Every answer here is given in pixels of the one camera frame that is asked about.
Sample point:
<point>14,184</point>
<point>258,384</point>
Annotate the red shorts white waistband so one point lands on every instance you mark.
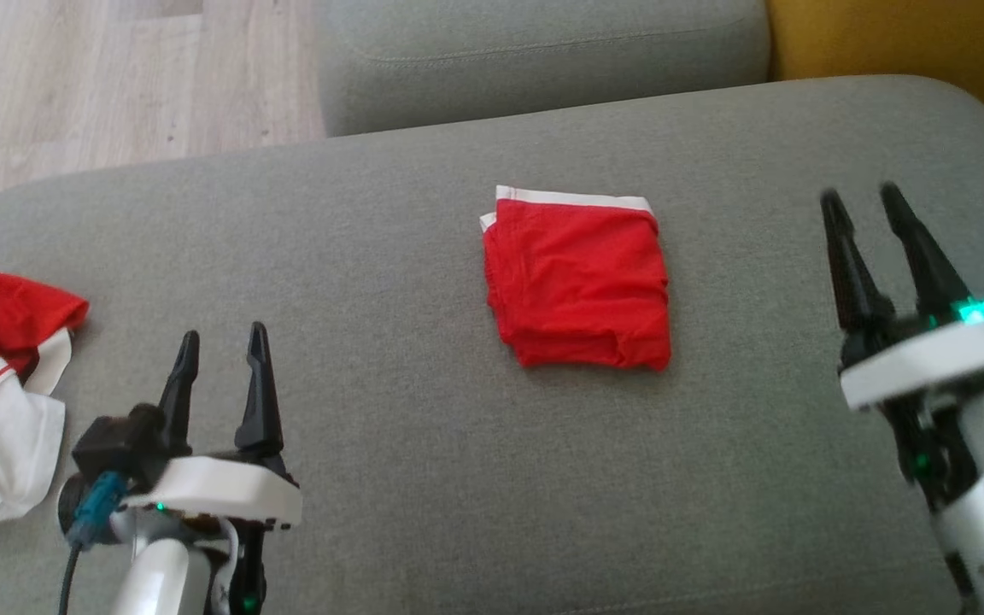
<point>577,282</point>

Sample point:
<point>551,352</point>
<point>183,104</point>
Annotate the small grey sofa cushion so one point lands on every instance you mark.
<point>543,60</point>

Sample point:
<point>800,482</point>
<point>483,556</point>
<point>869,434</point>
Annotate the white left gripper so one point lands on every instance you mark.
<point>219,491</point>

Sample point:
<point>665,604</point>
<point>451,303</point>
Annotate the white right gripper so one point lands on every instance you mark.
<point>928,363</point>

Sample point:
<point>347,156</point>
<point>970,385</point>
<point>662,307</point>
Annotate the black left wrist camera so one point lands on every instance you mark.
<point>120,444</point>

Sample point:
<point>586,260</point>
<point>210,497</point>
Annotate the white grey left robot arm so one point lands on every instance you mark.
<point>159,581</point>

